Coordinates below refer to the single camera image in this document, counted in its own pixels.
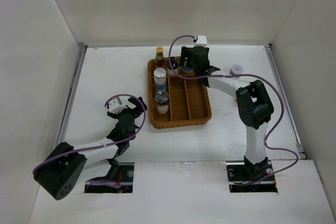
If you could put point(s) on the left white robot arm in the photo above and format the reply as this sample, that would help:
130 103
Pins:
94 164

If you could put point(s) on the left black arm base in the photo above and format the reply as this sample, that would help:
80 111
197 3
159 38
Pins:
118 180

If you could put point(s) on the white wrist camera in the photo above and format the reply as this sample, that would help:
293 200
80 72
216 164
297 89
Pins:
115 106
201 41

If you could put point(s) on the red sauce bottle yellow cap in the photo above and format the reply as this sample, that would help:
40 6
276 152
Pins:
159 61

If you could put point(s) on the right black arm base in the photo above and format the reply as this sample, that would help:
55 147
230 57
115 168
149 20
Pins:
245 177

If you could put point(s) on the white lid spice jar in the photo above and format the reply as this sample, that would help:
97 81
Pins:
236 70
172 66

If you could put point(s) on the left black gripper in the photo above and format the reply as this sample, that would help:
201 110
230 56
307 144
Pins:
139 109

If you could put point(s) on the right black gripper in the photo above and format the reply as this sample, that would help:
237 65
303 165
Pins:
186 53

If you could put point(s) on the brown wicker basket tray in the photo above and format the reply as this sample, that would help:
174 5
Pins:
188 102

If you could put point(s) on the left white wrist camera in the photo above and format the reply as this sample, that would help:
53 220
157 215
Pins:
115 106

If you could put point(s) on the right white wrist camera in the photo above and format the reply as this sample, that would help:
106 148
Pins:
201 41

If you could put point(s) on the blue label bead jar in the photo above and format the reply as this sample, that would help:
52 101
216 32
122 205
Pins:
159 79
185 68

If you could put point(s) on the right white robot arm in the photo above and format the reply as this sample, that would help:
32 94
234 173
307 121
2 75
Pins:
254 104

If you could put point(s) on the black top salt grinder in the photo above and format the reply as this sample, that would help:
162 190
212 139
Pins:
162 101

